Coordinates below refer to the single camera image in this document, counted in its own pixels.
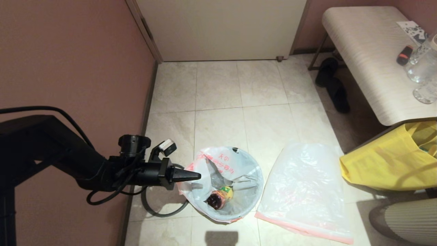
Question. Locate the black slipper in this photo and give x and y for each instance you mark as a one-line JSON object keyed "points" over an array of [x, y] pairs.
{"points": [[326, 71], [339, 97]]}

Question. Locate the beige door frame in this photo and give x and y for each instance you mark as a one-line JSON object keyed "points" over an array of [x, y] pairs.
{"points": [[146, 34]]}

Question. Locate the small metal door stop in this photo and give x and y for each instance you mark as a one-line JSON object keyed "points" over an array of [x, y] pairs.
{"points": [[280, 59]]}

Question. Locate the white wood-grain table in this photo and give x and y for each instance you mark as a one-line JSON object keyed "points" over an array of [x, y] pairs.
{"points": [[368, 61]]}

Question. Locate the clear drinking glass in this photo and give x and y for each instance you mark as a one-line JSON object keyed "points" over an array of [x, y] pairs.
{"points": [[426, 92]]}

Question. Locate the white red-printed used trash bag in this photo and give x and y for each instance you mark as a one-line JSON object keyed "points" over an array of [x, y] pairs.
{"points": [[239, 164]]}

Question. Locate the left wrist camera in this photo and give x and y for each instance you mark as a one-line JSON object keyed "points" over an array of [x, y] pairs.
{"points": [[167, 146]]}

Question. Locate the brown bottle yellow-green label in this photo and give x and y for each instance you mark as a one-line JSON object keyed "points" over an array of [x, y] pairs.
{"points": [[215, 201]]}

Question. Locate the clear glass cups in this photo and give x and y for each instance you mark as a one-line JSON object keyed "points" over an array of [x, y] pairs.
{"points": [[423, 65]]}

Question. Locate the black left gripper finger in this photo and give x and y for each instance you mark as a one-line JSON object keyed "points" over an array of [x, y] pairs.
{"points": [[181, 178], [181, 172]]}

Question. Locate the beige door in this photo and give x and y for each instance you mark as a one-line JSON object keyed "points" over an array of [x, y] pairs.
{"points": [[222, 30]]}

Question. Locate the yellow fabric tote bag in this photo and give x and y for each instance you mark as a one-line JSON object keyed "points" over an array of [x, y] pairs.
{"points": [[385, 164]]}

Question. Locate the clear pink-edged new trash bag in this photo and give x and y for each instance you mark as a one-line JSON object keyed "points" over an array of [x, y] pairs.
{"points": [[304, 191]]}

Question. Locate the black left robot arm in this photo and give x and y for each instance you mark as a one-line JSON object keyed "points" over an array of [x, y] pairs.
{"points": [[51, 147]]}

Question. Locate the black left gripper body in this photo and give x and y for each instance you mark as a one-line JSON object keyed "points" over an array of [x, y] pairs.
{"points": [[155, 174]]}

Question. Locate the cream ribbed pedestal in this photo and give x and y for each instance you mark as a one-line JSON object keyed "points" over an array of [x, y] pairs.
{"points": [[413, 222]]}

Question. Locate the blue and white booklet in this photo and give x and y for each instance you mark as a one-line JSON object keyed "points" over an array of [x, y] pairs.
{"points": [[413, 32]]}

